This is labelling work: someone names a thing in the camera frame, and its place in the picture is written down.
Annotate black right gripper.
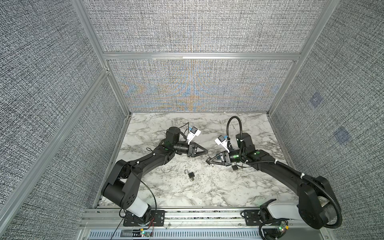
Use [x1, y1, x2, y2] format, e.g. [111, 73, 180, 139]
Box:
[209, 150, 246, 167]

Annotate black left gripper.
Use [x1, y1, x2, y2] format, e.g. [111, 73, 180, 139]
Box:
[173, 142, 207, 159]

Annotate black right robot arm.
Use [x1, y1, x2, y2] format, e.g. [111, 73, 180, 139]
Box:
[206, 133, 343, 229]

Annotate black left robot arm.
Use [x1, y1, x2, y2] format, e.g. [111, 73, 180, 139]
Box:
[101, 127, 208, 224]

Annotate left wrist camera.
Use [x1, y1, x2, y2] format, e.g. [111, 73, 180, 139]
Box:
[187, 127, 201, 145]

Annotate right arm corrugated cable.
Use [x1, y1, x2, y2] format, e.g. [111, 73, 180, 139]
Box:
[226, 116, 343, 229]

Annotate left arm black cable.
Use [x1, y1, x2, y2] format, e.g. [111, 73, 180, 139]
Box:
[109, 172, 158, 240]

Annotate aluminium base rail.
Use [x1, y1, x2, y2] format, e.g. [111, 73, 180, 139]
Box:
[80, 207, 260, 230]

